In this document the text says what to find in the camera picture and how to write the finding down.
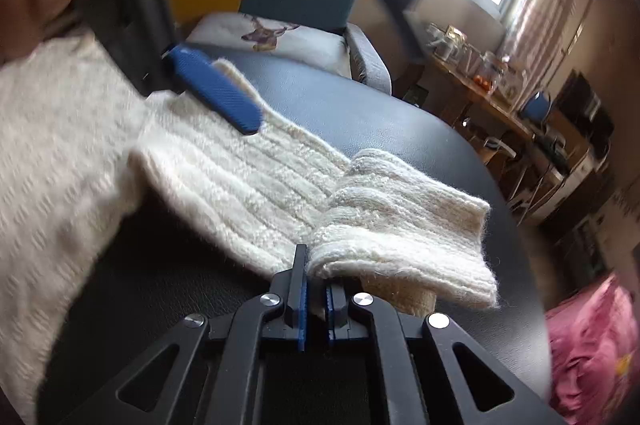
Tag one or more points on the pink blanket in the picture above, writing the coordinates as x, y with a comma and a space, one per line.
595, 345

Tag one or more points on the cream knitted sweater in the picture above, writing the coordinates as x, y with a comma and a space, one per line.
225, 175

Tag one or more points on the black monitor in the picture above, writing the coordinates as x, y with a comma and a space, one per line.
585, 102

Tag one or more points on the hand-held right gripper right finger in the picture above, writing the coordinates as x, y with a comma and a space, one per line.
330, 315

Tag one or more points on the deer print pillow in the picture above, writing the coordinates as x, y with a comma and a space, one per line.
225, 35

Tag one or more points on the blue chair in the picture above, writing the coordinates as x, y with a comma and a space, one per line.
535, 106

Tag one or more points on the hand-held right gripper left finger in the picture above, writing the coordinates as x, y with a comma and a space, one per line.
300, 305

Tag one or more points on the row of cups and jars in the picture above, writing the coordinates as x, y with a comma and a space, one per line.
470, 55

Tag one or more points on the cluttered wooden desk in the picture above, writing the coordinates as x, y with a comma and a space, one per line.
482, 102

